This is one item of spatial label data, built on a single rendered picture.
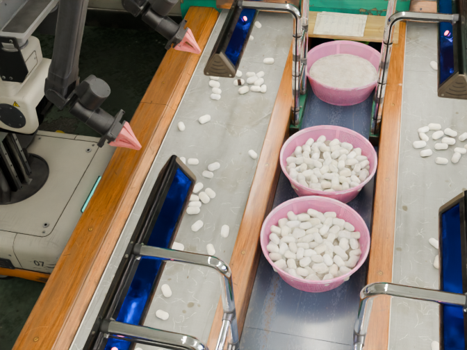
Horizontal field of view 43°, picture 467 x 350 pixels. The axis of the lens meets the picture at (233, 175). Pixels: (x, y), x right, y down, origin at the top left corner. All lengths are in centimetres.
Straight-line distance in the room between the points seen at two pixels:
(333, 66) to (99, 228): 97
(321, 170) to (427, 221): 31
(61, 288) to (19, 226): 87
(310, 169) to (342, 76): 45
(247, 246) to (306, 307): 21
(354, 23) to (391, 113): 47
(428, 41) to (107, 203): 123
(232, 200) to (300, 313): 36
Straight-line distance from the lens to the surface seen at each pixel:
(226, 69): 148
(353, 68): 205
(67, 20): 146
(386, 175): 164
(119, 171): 169
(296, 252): 149
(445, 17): 160
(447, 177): 170
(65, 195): 236
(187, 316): 140
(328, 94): 194
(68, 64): 151
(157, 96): 191
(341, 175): 166
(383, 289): 99
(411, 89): 197
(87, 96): 152
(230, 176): 165
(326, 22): 218
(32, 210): 236
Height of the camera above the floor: 193
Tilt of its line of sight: 46 degrees down
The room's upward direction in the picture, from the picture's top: 5 degrees counter-clockwise
